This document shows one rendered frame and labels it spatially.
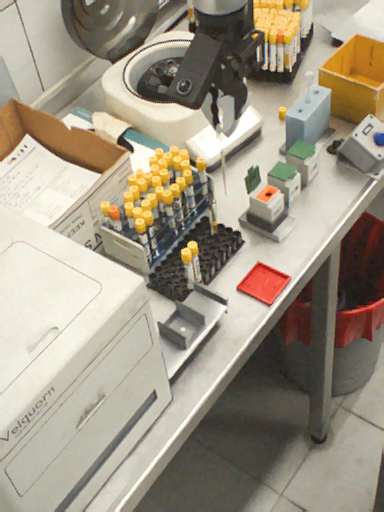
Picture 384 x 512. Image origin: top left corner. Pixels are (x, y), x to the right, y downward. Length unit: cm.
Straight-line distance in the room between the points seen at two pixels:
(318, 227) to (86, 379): 60
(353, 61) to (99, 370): 96
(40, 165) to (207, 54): 54
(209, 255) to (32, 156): 41
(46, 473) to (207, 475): 114
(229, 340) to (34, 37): 73
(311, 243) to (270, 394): 91
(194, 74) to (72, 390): 44
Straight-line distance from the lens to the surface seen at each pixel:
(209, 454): 214
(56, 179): 147
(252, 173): 134
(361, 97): 156
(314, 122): 150
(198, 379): 122
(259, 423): 217
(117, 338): 97
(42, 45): 165
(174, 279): 131
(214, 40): 108
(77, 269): 98
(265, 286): 131
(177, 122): 147
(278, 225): 138
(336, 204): 144
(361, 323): 188
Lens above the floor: 191
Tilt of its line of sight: 49 degrees down
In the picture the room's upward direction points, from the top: 8 degrees counter-clockwise
